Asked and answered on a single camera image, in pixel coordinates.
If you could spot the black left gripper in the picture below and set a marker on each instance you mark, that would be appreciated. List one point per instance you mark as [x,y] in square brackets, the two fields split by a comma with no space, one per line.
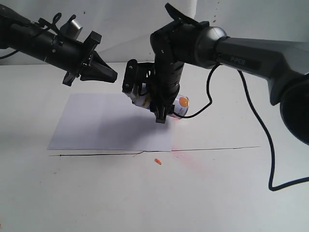
[89,65]

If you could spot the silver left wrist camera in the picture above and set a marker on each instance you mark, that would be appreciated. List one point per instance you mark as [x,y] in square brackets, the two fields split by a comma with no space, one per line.
[72,28]

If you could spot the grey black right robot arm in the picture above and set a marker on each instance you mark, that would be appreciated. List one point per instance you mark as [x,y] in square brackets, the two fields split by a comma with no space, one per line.
[285,66]

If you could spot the white dotted spray paint can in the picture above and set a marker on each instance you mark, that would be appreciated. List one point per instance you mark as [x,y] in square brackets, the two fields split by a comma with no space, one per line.
[181,106]

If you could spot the white paper sheet stack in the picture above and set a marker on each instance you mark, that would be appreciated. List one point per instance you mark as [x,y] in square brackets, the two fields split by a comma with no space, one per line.
[98,121]

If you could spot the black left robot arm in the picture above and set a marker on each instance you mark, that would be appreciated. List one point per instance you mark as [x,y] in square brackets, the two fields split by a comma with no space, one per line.
[59,47]

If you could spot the small orange scrap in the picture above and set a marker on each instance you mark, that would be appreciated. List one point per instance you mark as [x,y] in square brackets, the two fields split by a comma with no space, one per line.
[158,161]

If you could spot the white backdrop cloth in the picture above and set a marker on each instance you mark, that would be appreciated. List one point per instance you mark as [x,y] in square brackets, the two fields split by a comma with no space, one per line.
[126,25]

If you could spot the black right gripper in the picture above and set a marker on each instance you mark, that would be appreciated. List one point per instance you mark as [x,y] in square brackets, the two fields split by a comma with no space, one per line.
[163,86]

